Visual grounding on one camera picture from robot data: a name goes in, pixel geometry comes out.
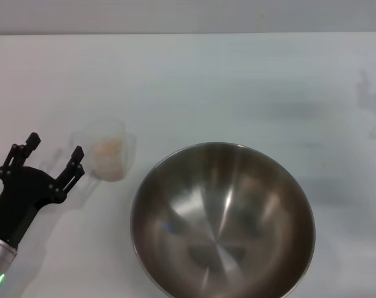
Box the beige rice grains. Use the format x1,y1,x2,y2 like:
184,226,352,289
91,138,126,181

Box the clear plastic measuring cup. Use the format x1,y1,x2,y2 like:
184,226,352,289
70,119,137,183

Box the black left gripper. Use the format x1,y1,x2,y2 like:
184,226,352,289
0,132,86,250

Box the large stainless steel bowl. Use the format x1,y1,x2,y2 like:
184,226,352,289
130,142,316,298

